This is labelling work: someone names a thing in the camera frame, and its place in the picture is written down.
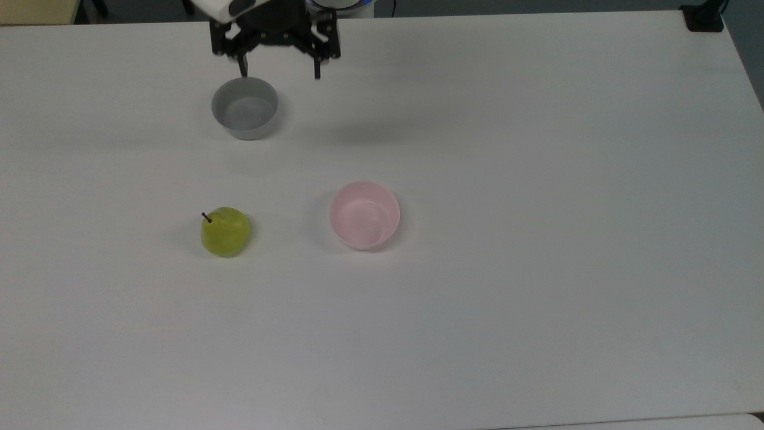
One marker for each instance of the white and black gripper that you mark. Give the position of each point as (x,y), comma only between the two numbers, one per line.
(268,15)

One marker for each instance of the green apple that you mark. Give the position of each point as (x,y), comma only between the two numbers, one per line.
(225,234)

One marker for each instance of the gray bowl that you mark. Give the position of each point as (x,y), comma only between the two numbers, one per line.
(245,113)

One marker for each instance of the pink bowl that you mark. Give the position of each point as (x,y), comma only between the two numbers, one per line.
(364,215)

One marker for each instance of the black chair leg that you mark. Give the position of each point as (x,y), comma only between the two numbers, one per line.
(188,6)
(100,7)

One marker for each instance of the yellow wooden board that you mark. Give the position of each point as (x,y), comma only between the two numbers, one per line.
(36,11)

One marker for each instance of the black camera stand clamp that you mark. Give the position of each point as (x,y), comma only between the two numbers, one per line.
(704,18)

